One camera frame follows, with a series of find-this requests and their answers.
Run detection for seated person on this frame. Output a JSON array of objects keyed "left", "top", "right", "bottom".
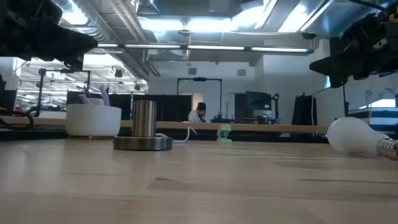
[{"left": 188, "top": 102, "right": 208, "bottom": 123}]

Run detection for white lamp power cable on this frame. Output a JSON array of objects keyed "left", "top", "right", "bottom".
[{"left": 155, "top": 126, "right": 197, "bottom": 144}]

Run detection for black tripod stand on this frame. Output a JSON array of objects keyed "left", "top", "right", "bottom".
[{"left": 34, "top": 68, "right": 47, "bottom": 118}]

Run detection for small green plastic clamp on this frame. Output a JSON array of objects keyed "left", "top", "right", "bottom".
[{"left": 216, "top": 124, "right": 233, "bottom": 142}]

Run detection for brushed metal lamp socket base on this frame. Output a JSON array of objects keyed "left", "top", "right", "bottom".
[{"left": 113, "top": 100, "right": 174, "bottom": 151}]

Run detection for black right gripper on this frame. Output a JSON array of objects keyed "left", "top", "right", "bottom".
[{"left": 309, "top": 12, "right": 398, "bottom": 89}]

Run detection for white ribbed bowl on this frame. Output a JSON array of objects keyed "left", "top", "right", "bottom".
[{"left": 65, "top": 98, "right": 122, "bottom": 138}]

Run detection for black computer monitor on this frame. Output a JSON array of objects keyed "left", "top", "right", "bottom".
[{"left": 245, "top": 91, "right": 272, "bottom": 111}]

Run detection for black partition panels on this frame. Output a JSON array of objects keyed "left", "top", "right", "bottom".
[{"left": 66, "top": 91, "right": 193, "bottom": 122}]

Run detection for tall purple utensil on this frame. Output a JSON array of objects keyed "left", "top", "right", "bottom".
[{"left": 99, "top": 84, "right": 110, "bottom": 106}]

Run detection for black metal frame stand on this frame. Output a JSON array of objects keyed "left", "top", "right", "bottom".
[{"left": 177, "top": 77, "right": 223, "bottom": 121}]

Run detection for thick black floor cable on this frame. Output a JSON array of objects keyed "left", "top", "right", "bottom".
[{"left": 0, "top": 107, "right": 34, "bottom": 130}]

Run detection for long ceiling light bar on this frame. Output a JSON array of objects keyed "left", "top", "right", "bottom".
[{"left": 98, "top": 43, "right": 313, "bottom": 54}]

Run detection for black white striped table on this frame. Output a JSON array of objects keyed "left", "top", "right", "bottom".
[{"left": 348, "top": 107, "right": 398, "bottom": 133}]

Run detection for white board on stand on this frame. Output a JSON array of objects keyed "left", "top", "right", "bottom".
[{"left": 315, "top": 85, "right": 349, "bottom": 127}]

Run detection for white lightbulb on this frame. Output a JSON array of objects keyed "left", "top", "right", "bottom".
[{"left": 326, "top": 117, "right": 398, "bottom": 161}]

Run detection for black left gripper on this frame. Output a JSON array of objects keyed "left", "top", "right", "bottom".
[{"left": 0, "top": 0, "right": 99, "bottom": 72}]

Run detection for long wooden workbench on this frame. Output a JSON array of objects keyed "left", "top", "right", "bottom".
[{"left": 0, "top": 115, "right": 329, "bottom": 134}]

